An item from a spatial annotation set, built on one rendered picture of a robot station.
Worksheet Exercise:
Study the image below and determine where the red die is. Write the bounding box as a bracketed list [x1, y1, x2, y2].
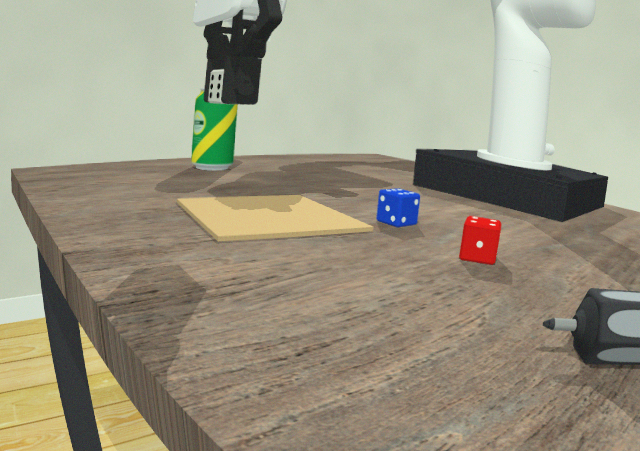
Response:
[459, 216, 501, 265]

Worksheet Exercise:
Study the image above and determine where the green soda can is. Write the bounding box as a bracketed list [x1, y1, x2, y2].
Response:
[191, 88, 238, 170]

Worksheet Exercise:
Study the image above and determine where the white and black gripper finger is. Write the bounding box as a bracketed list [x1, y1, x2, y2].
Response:
[221, 0, 283, 105]
[203, 21, 232, 102]

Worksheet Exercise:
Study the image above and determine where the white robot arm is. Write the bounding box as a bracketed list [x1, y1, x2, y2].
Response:
[477, 0, 596, 170]

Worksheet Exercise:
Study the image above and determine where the blue die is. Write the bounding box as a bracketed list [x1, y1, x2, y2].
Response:
[377, 189, 420, 227]

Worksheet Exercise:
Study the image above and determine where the white die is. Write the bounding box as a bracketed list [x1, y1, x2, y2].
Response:
[208, 69, 224, 104]

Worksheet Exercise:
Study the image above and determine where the beige square mat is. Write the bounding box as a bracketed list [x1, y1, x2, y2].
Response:
[177, 195, 373, 241]

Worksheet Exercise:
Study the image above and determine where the black and grey screwdriver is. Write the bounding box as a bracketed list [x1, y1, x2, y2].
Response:
[543, 288, 640, 365]

